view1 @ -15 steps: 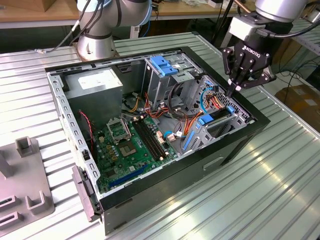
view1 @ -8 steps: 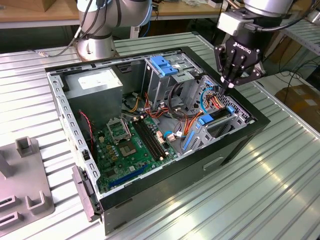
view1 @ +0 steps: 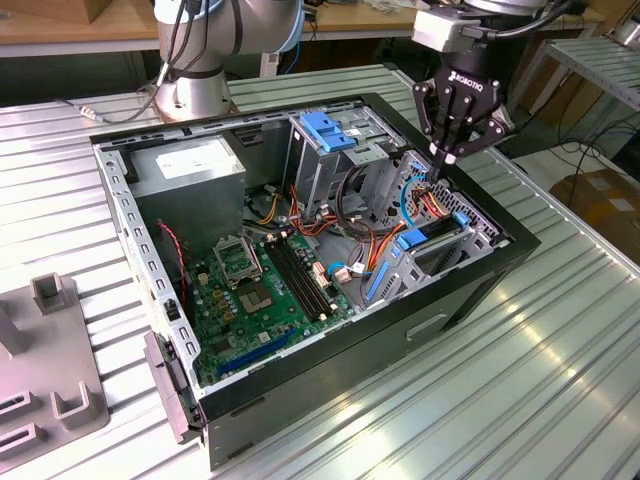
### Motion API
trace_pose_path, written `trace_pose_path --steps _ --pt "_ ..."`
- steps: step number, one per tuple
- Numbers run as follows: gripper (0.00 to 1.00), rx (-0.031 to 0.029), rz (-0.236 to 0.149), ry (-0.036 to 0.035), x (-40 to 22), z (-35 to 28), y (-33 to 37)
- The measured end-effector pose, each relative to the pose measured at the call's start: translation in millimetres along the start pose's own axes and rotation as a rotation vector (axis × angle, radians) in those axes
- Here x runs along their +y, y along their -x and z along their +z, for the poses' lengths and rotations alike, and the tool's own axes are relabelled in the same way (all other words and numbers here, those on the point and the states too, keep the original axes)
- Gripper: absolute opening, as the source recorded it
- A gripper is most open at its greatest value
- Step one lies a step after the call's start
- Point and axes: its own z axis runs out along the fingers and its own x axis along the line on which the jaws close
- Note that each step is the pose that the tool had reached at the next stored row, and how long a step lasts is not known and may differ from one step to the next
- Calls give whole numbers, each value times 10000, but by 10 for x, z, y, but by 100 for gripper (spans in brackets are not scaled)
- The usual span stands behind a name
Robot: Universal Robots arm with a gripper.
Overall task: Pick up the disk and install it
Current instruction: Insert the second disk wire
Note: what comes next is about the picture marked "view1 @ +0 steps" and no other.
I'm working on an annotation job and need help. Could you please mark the metal slat side table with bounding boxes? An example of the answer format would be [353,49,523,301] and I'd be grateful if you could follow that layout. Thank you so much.
[509,37,640,111]

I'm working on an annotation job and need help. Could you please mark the metal disk bay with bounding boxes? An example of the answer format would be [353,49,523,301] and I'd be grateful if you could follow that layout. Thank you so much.
[359,149,514,311]

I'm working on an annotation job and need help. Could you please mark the blue expansion slot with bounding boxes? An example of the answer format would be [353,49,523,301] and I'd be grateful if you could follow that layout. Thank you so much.
[217,327,297,377]

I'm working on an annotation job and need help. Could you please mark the grey Dell power supply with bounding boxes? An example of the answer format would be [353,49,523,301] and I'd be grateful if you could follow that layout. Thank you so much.
[127,134,249,261]

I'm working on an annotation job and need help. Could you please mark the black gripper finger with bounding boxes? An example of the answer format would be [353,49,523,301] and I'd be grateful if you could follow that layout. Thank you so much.
[439,97,514,174]
[412,82,460,182]

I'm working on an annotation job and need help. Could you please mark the blue wire with white plug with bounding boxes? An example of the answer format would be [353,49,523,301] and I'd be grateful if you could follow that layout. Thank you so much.
[328,258,375,280]

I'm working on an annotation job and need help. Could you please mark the large labelled cardboard box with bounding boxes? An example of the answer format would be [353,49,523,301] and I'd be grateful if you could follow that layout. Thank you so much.
[549,167,640,251]

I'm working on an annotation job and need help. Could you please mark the black RAM slot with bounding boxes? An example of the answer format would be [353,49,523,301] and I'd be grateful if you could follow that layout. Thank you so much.
[277,234,335,317]
[264,238,321,324]

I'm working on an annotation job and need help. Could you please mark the open black PC case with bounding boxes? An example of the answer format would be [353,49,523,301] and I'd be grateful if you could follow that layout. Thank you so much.
[88,92,544,471]

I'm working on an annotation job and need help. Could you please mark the green motherboard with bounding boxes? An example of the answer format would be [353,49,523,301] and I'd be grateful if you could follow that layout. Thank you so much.
[184,227,359,386]

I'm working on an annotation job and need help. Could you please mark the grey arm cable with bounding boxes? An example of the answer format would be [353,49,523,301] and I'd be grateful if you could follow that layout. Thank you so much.
[53,74,169,125]

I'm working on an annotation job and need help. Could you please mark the light blue data wire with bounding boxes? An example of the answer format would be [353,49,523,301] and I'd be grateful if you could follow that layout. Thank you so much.
[399,172,434,232]

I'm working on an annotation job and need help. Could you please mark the metal optical drive cage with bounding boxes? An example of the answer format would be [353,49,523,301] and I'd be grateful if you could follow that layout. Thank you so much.
[287,106,407,217]

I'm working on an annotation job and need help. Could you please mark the wooden desk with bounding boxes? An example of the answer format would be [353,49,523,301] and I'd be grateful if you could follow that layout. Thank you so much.
[0,0,606,57]

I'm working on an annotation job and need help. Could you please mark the metal socket cover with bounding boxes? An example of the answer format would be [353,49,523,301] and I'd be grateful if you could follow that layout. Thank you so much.
[212,233,265,290]

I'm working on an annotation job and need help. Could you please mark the orange red yellow power wire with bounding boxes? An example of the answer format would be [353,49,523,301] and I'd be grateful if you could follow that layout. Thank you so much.
[367,187,454,274]

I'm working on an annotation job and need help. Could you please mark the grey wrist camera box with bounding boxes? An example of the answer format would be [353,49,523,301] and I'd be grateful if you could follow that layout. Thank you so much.
[411,8,484,53]

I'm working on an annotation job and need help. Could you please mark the red wire bundle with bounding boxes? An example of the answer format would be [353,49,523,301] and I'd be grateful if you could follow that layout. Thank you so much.
[288,183,331,239]

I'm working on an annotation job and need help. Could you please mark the plain cardboard box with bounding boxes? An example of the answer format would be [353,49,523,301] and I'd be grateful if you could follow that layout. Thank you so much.
[81,0,124,25]

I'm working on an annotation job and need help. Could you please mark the hard disk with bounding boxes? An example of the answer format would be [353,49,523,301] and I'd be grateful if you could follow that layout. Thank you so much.
[366,212,474,304]

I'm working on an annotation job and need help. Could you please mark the CPU socket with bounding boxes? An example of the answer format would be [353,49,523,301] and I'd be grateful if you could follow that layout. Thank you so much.
[236,282,277,317]

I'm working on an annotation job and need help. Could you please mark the blue drive cage latch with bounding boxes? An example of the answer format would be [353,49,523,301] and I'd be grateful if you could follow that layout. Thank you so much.
[301,112,357,154]

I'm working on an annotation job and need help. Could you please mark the red and black fan wire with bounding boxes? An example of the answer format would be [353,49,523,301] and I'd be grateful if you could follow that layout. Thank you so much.
[155,218,192,304]

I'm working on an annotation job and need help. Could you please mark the grey parts rack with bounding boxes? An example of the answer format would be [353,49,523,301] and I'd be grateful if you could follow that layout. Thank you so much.
[0,272,111,464]

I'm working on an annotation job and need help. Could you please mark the black sleeved wire bundle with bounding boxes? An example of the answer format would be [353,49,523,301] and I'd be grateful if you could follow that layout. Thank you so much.
[335,163,399,242]

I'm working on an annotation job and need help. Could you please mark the yellow and black wires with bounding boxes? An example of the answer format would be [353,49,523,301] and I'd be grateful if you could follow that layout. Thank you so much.
[243,192,282,227]

